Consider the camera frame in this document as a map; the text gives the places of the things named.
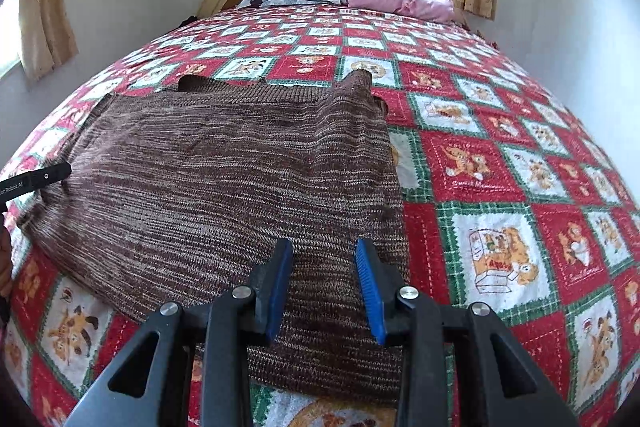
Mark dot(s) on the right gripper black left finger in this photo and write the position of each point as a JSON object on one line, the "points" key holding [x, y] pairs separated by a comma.
{"points": [[148, 382]]}

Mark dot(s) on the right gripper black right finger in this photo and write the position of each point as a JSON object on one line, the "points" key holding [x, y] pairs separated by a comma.
{"points": [[499, 384]]}

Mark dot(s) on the brown knitted sweater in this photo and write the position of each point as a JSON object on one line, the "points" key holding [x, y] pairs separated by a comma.
{"points": [[178, 194]]}

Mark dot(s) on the person's left hand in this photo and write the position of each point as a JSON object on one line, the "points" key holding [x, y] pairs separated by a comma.
{"points": [[6, 265]]}

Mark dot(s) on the beige side window curtain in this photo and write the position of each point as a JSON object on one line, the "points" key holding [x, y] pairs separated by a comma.
{"points": [[47, 39]]}

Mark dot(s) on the red green teddy quilt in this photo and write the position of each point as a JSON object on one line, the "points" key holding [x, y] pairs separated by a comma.
{"points": [[506, 200]]}

